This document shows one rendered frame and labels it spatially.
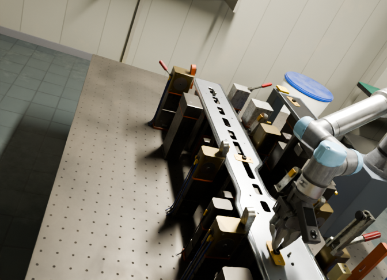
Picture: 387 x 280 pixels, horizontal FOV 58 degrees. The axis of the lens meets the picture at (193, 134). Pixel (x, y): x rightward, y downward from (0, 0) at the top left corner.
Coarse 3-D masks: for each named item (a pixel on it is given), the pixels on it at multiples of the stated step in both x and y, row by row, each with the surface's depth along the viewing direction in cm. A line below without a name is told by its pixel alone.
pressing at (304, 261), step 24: (216, 96) 187; (216, 120) 164; (240, 120) 173; (240, 144) 154; (240, 168) 138; (240, 192) 125; (264, 192) 131; (240, 216) 115; (264, 216) 119; (264, 240) 109; (264, 264) 101; (288, 264) 105; (312, 264) 109
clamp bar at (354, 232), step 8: (360, 216) 102; (368, 216) 104; (352, 224) 106; (360, 224) 105; (368, 224) 103; (344, 232) 108; (352, 232) 105; (360, 232) 104; (336, 240) 110; (344, 240) 106; (352, 240) 106; (336, 248) 108
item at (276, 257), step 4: (268, 244) 107; (276, 248) 106; (272, 252) 105; (276, 252) 105; (280, 252) 107; (272, 256) 104; (276, 256) 104; (280, 256) 105; (276, 260) 103; (280, 260) 104; (276, 264) 102; (280, 264) 103; (284, 264) 103
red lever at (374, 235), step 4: (372, 232) 110; (376, 232) 110; (360, 236) 110; (364, 236) 110; (368, 236) 109; (372, 236) 109; (376, 236) 109; (380, 236) 109; (356, 240) 109; (360, 240) 109; (364, 240) 110; (368, 240) 109; (332, 244) 110; (336, 244) 110; (348, 244) 109; (352, 244) 110; (332, 248) 110
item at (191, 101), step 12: (192, 96) 168; (180, 108) 167; (192, 108) 160; (180, 120) 164; (192, 120) 165; (168, 132) 178; (180, 132) 168; (168, 144) 174; (180, 144) 172; (168, 156) 175
